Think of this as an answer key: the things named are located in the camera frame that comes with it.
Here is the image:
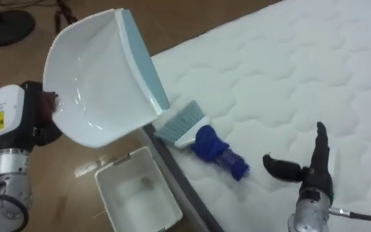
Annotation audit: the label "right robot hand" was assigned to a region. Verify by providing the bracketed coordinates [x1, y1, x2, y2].
[262, 121, 335, 206]

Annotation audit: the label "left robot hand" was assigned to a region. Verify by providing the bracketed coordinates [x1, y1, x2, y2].
[0, 81, 64, 155]

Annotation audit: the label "white dustpan with grey lip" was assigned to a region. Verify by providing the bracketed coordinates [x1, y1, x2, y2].
[42, 8, 171, 149]

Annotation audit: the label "bed with white mattress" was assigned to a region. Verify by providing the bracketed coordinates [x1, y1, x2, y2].
[142, 0, 371, 232]

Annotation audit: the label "black round stand base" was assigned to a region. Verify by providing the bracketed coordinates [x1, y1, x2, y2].
[0, 8, 37, 48]

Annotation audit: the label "blue cloth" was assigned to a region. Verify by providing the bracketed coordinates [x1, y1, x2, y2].
[190, 124, 251, 182]

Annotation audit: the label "black tripod leg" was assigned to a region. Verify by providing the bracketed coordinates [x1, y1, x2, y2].
[53, 0, 79, 35]

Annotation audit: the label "white hand brush grey bristles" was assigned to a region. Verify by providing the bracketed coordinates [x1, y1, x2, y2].
[155, 100, 211, 150]

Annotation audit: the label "white plastic bin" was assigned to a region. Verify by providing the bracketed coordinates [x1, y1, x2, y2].
[94, 146, 184, 232]

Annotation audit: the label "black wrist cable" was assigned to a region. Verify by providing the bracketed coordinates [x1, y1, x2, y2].
[328, 208, 371, 226]
[0, 194, 30, 232]

